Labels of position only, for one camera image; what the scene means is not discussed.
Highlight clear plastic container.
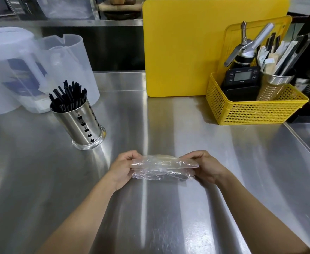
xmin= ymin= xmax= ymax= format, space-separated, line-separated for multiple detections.
xmin=32 ymin=0 xmax=98 ymax=21

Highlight person's left hand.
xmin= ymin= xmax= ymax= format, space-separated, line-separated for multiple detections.
xmin=109 ymin=150 xmax=143 ymax=192

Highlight steel mesh utensil cup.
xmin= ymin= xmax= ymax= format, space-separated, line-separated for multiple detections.
xmin=256 ymin=68 xmax=296 ymax=101

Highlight clear plastic bag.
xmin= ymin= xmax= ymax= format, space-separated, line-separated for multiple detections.
xmin=131 ymin=154 xmax=200 ymax=182

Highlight yellow perforated plastic basket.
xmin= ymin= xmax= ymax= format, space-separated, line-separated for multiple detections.
xmin=206 ymin=72 xmax=309 ymax=126

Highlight steel shelf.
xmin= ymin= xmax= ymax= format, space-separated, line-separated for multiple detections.
xmin=0 ymin=0 xmax=145 ymax=27

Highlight steel whipped cream dispenser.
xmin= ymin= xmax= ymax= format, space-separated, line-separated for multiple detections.
xmin=224 ymin=21 xmax=275 ymax=70

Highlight translucent plastic measuring jug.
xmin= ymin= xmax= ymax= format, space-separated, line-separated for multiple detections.
xmin=20 ymin=34 xmax=100 ymax=114

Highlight steel tongs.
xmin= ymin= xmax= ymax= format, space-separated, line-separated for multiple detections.
xmin=274 ymin=32 xmax=310 ymax=77

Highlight small yellow cutting board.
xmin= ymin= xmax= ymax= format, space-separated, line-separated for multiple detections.
xmin=217 ymin=15 xmax=293 ymax=85

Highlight bunch of black straws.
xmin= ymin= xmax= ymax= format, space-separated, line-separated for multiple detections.
xmin=49 ymin=80 xmax=88 ymax=113

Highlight black digital scale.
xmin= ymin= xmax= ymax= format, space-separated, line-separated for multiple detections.
xmin=221 ymin=66 xmax=261 ymax=102

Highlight large yellow cutting board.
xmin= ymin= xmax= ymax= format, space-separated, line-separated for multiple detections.
xmin=142 ymin=0 xmax=291 ymax=98

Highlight person's right hand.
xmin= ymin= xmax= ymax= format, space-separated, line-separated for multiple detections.
xmin=180 ymin=150 xmax=231 ymax=186

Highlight person's right forearm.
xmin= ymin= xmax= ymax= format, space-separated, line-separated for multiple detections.
xmin=215 ymin=170 xmax=310 ymax=254

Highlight perforated steel utensil holder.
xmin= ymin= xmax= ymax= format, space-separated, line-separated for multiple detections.
xmin=50 ymin=99 xmax=106 ymax=151

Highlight translucent plastic pitcher with lid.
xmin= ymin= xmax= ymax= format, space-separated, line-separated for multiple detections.
xmin=0 ymin=27 xmax=50 ymax=116

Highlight person's left forearm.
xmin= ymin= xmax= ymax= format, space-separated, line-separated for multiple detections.
xmin=35 ymin=170 xmax=118 ymax=254

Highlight bunch of wrapped chopsticks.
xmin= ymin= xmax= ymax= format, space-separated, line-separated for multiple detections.
xmin=256 ymin=32 xmax=299 ymax=75

